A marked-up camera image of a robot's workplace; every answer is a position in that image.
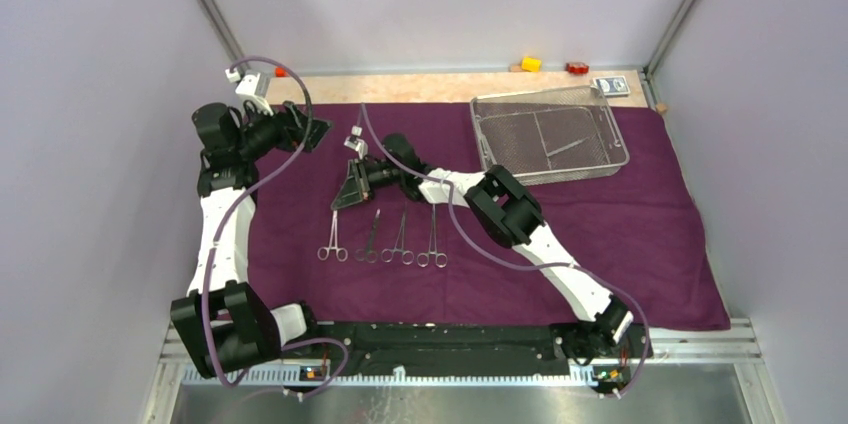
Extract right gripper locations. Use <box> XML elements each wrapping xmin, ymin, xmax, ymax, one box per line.
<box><xmin>332</xmin><ymin>160</ymin><xmax>403</xmax><ymax>214</ymax></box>

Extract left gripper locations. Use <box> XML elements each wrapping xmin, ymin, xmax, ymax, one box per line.
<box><xmin>235</xmin><ymin>95</ymin><xmax>332</xmax><ymax>161</ymax></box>

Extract small steel hemostat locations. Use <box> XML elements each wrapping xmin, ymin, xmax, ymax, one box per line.
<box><xmin>316</xmin><ymin>210</ymin><xmax>349</xmax><ymax>262</ymax></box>

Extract steel forceps clamp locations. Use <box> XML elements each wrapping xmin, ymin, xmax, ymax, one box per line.
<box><xmin>380</xmin><ymin>205</ymin><xmax>415</xmax><ymax>265</ymax></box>

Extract metal mesh instrument tray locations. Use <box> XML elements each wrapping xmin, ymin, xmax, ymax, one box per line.
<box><xmin>470</xmin><ymin>85</ymin><xmax>630</xmax><ymax>186</ymax></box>

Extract blue playing card deck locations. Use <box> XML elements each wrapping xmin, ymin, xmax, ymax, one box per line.
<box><xmin>592</xmin><ymin>75</ymin><xmax>631</xmax><ymax>98</ymax></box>

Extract purple cloth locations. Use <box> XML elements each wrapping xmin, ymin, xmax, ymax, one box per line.
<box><xmin>248</xmin><ymin>104</ymin><xmax>730</xmax><ymax>331</ymax></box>

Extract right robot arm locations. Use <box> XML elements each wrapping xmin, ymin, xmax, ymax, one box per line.
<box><xmin>331</xmin><ymin>126</ymin><xmax>634</xmax><ymax>356</ymax></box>

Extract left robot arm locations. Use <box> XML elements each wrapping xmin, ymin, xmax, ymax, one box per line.
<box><xmin>170</xmin><ymin>101</ymin><xmax>332</xmax><ymax>380</ymax></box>

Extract yellow small block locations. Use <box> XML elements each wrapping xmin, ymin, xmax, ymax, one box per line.
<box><xmin>520</xmin><ymin>56</ymin><xmax>542</xmax><ymax>72</ymax></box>

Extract red small block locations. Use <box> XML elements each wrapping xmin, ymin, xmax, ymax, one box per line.
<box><xmin>564</xmin><ymin>61</ymin><xmax>590</xmax><ymax>75</ymax></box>

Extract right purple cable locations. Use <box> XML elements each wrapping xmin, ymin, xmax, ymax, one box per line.
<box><xmin>357</xmin><ymin>102</ymin><xmax>653</xmax><ymax>399</ymax></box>

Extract purple cable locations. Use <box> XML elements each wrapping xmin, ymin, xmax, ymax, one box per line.
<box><xmin>357</xmin><ymin>102</ymin><xmax>653</xmax><ymax>399</ymax></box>
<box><xmin>199</xmin><ymin>56</ymin><xmax>350</xmax><ymax>402</ymax></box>

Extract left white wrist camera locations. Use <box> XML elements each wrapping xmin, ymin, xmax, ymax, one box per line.
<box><xmin>224</xmin><ymin>68</ymin><xmax>274</xmax><ymax>115</ymax></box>

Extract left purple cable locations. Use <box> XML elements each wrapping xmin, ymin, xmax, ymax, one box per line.
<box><xmin>199</xmin><ymin>56</ymin><xmax>350</xmax><ymax>402</ymax></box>

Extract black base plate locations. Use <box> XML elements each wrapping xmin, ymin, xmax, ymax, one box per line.
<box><xmin>281</xmin><ymin>321</ymin><xmax>654</xmax><ymax>377</ymax></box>

